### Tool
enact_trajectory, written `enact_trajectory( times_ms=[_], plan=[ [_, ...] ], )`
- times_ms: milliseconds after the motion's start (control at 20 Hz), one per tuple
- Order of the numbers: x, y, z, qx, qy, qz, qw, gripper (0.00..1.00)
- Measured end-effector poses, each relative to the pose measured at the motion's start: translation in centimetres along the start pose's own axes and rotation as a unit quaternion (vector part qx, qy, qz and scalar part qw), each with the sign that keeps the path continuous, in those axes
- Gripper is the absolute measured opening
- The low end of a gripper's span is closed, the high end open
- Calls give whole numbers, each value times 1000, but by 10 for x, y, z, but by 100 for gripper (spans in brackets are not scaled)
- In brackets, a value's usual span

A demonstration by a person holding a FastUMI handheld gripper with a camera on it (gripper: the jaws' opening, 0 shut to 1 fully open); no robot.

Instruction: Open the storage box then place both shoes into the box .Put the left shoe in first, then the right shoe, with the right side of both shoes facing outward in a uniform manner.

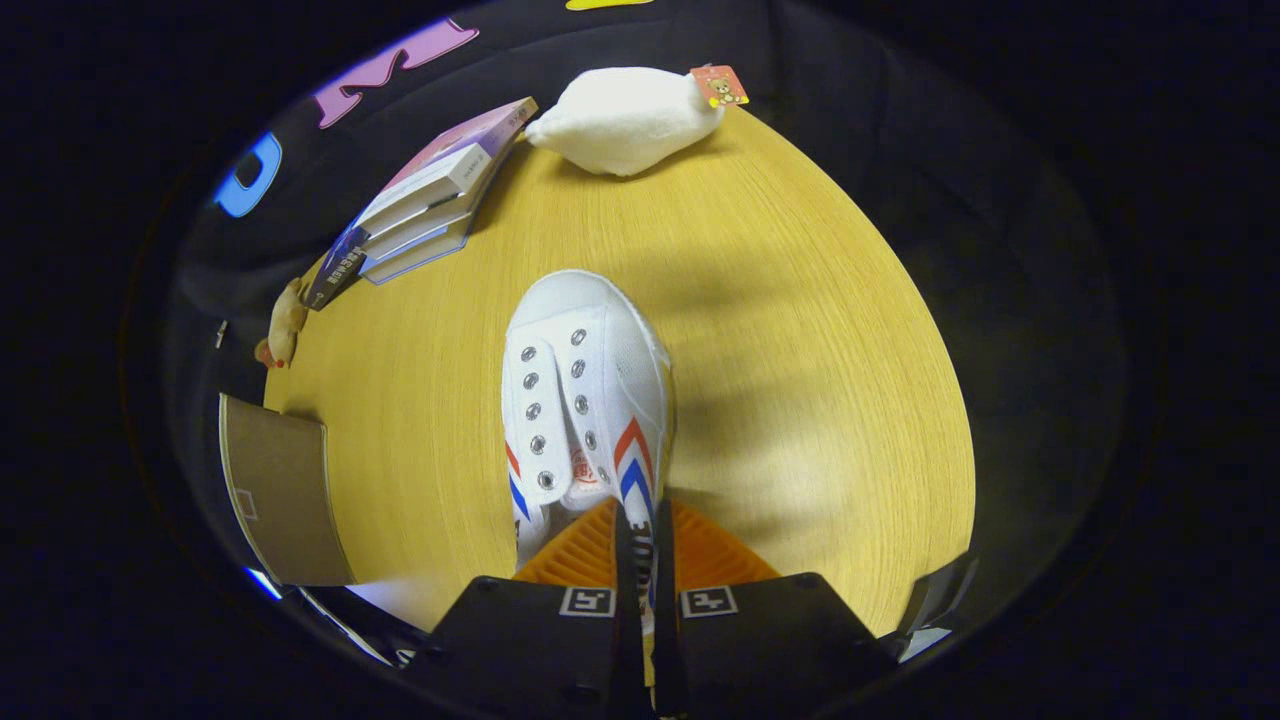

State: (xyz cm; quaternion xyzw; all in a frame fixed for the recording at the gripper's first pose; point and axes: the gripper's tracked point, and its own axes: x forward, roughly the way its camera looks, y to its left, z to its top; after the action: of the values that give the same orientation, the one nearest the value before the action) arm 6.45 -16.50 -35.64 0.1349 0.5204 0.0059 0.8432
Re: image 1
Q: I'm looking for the white canvas shoe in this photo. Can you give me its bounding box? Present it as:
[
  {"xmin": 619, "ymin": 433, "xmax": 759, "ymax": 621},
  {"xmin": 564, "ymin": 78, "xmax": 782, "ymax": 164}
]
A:
[{"xmin": 500, "ymin": 270, "xmax": 676, "ymax": 646}]

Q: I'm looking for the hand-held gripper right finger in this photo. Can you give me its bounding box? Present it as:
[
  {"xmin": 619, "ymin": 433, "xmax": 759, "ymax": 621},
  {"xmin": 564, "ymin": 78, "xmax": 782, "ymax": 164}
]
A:
[{"xmin": 650, "ymin": 497, "xmax": 901, "ymax": 720}]

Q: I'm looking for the brown plush dog toy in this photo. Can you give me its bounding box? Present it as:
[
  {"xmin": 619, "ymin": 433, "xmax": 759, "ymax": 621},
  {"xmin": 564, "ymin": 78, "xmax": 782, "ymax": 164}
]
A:
[{"xmin": 254, "ymin": 278, "xmax": 309, "ymax": 369}]

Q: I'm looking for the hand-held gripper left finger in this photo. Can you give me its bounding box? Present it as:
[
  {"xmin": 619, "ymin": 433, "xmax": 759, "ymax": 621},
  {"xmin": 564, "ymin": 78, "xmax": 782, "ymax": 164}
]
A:
[{"xmin": 405, "ymin": 500, "xmax": 646, "ymax": 720}]

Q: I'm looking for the pink cover book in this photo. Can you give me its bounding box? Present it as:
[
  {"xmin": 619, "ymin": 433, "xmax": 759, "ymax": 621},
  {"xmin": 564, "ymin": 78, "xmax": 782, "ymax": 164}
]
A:
[{"xmin": 355, "ymin": 97, "xmax": 538, "ymax": 236}]

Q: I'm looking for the brown fabric storage box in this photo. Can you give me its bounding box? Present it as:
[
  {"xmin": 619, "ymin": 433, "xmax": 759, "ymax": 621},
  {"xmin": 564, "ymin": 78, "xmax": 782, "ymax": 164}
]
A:
[{"xmin": 219, "ymin": 393, "xmax": 356, "ymax": 587}]

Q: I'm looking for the white plush toy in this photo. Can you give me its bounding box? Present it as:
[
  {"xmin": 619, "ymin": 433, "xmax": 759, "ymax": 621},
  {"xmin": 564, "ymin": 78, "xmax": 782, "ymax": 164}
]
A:
[{"xmin": 525, "ymin": 65, "xmax": 749, "ymax": 178}]

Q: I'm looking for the light blue cover book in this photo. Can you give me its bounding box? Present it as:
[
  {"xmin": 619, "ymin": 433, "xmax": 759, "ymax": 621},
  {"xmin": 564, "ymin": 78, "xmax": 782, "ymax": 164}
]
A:
[{"xmin": 362, "ymin": 225, "xmax": 471, "ymax": 286}]

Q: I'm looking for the white paperback book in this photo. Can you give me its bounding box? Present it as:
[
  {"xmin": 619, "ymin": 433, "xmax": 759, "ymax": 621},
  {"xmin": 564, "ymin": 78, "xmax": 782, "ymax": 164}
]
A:
[{"xmin": 360, "ymin": 195, "xmax": 483, "ymax": 263}]

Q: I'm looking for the dark blue book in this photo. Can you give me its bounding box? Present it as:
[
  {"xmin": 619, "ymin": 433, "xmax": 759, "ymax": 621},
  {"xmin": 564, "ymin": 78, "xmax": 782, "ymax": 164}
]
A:
[{"xmin": 300, "ymin": 225, "xmax": 369, "ymax": 311}]

